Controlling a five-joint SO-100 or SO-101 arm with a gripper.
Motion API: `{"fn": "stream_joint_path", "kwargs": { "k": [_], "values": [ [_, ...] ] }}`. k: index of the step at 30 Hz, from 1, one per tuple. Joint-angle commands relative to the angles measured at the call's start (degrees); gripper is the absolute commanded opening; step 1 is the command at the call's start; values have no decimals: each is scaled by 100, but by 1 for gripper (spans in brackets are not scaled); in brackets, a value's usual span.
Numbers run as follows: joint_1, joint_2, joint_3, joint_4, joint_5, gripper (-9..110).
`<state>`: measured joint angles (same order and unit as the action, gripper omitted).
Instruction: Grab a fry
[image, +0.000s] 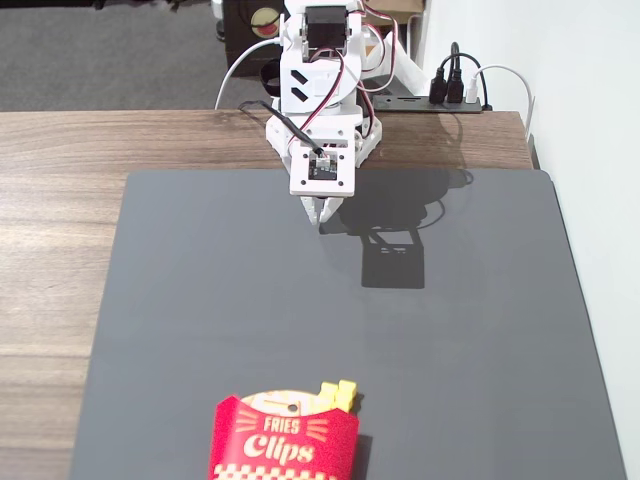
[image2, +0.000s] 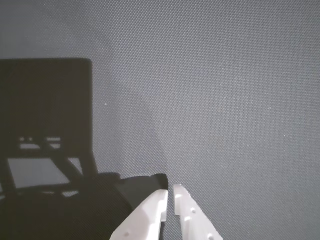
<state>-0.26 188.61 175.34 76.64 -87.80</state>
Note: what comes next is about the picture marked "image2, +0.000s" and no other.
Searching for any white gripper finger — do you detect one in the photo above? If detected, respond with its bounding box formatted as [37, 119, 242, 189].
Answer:
[172, 183, 224, 240]
[109, 188, 169, 240]

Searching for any dark grey textured mat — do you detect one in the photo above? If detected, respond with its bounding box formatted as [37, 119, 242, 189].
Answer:
[0, 0, 320, 240]

